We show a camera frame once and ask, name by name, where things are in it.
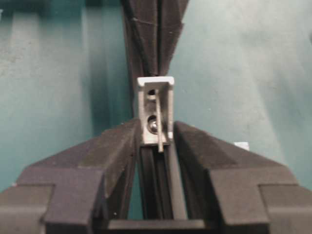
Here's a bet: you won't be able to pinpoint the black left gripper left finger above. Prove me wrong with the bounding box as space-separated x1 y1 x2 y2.
0 119 141 234

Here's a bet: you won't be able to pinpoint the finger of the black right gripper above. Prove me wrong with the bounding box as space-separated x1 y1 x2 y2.
124 0 158 75
159 0 188 75

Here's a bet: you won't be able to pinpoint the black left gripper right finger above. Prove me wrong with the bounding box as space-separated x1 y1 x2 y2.
174 121 312 234

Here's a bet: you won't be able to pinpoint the thin white wire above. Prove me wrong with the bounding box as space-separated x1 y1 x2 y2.
156 90 164 153

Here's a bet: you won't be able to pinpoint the silver metal corner fitting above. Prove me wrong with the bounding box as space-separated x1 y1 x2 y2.
137 76 175 146

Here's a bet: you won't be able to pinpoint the pale blue tape scrap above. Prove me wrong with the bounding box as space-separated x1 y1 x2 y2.
234 141 250 151

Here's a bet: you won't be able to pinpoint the black aluminium rail right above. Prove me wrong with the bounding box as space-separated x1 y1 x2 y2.
120 0 188 220

